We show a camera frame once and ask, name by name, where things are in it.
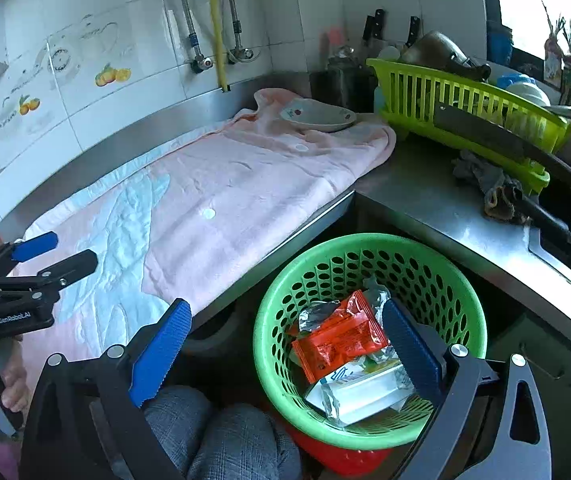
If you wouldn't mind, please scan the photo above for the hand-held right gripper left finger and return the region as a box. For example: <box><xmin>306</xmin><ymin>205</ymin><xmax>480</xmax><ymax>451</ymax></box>
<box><xmin>18</xmin><ymin>298</ymin><xmax>194</xmax><ymax>480</ymax></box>

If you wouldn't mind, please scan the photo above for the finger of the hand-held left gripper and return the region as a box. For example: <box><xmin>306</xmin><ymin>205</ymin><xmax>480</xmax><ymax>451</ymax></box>
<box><xmin>40</xmin><ymin>249</ymin><xmax>99</xmax><ymax>292</ymax></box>
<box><xmin>12</xmin><ymin>231</ymin><xmax>60</xmax><ymax>264</ymax></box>

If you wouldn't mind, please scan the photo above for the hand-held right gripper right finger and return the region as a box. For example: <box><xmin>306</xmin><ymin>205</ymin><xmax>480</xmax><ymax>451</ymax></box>
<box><xmin>381</xmin><ymin>297</ymin><xmax>552</xmax><ymax>480</ymax></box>

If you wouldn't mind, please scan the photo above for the white tissue packet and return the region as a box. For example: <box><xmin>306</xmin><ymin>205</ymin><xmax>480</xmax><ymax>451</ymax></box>
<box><xmin>305</xmin><ymin>355</ymin><xmax>416</xmax><ymax>426</ymax></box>

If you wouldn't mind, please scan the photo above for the orange snack packet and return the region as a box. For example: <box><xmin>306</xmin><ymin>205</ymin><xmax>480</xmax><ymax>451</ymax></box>
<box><xmin>293</xmin><ymin>290</ymin><xmax>391</xmax><ymax>383</ymax></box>

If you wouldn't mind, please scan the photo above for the silver foil wrapper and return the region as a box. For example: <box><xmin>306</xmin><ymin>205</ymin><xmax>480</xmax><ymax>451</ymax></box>
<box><xmin>298</xmin><ymin>300</ymin><xmax>341</xmax><ymax>335</ymax></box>

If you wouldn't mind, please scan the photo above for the green perforated plastic basket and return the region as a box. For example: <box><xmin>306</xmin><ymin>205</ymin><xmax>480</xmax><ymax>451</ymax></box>
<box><xmin>253</xmin><ymin>232</ymin><xmax>489</xmax><ymax>448</ymax></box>

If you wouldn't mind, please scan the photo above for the person's left hand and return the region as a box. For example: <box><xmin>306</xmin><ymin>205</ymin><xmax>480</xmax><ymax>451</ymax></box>
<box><xmin>2</xmin><ymin>336</ymin><xmax>30</xmax><ymax>414</ymax></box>

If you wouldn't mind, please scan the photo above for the person's grey trouser leg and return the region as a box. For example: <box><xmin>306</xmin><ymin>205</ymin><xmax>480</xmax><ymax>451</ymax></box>
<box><xmin>143</xmin><ymin>385</ymin><xmax>303</xmax><ymax>480</ymax></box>

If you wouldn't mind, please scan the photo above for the red bucket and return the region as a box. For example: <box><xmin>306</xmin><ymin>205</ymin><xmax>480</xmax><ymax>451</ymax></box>
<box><xmin>285</xmin><ymin>415</ymin><xmax>396</xmax><ymax>476</ymax></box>

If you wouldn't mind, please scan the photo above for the pink towel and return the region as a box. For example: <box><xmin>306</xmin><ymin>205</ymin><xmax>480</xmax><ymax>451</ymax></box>
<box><xmin>0</xmin><ymin>87</ymin><xmax>397</xmax><ymax>376</ymax></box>

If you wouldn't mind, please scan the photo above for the grey cloth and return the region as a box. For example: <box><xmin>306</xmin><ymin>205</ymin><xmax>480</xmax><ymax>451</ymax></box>
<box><xmin>451</xmin><ymin>149</ymin><xmax>531</xmax><ymax>223</ymax></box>

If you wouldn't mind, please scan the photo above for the steel cleaver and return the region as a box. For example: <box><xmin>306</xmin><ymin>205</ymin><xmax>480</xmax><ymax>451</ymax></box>
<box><xmin>433</xmin><ymin>100</ymin><xmax>571</xmax><ymax>176</ymax></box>

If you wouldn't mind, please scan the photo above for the white oval plate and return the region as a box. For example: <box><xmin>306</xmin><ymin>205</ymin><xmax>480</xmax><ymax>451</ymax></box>
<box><xmin>280</xmin><ymin>98</ymin><xmax>357</xmax><ymax>133</ymax></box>

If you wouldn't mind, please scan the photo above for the lime green dish rack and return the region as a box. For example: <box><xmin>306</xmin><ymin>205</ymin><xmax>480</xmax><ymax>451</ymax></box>
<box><xmin>366</xmin><ymin>57</ymin><xmax>571</xmax><ymax>196</ymax></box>

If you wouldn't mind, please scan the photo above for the black knife block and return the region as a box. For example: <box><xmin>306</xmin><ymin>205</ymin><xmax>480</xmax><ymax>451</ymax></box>
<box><xmin>309</xmin><ymin>57</ymin><xmax>377</xmax><ymax>113</ymax></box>

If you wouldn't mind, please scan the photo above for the white bowl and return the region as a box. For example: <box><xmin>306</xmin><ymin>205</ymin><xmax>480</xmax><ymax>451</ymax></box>
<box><xmin>505</xmin><ymin>80</ymin><xmax>551</xmax><ymax>108</ymax></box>

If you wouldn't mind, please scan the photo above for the brown pot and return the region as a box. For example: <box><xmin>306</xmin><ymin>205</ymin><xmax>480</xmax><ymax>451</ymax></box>
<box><xmin>405</xmin><ymin>30</ymin><xmax>491</xmax><ymax>81</ymax></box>

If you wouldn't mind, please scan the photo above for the pink bottle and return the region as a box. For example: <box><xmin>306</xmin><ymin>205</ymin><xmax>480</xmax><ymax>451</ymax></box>
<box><xmin>321</xmin><ymin>27</ymin><xmax>346</xmax><ymax>58</ymax></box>

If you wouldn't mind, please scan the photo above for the stack of blue cups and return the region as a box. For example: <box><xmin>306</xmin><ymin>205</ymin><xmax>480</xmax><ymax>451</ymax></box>
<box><xmin>485</xmin><ymin>20</ymin><xmax>513</xmax><ymax>66</ymax></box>

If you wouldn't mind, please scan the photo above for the printed bag with sprouts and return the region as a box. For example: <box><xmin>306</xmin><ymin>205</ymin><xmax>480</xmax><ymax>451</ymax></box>
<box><xmin>543</xmin><ymin>2</ymin><xmax>571</xmax><ymax>106</ymax></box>

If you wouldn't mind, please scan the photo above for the braided metal hose with valve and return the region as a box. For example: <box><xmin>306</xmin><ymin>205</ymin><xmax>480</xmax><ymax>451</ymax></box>
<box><xmin>220</xmin><ymin>0</ymin><xmax>256</xmax><ymax>63</ymax></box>
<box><xmin>168</xmin><ymin>0</ymin><xmax>214</xmax><ymax>73</ymax></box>

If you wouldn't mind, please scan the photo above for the yellow hose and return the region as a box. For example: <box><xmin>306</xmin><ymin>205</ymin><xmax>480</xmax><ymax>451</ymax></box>
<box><xmin>210</xmin><ymin>0</ymin><xmax>231</xmax><ymax>93</ymax></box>

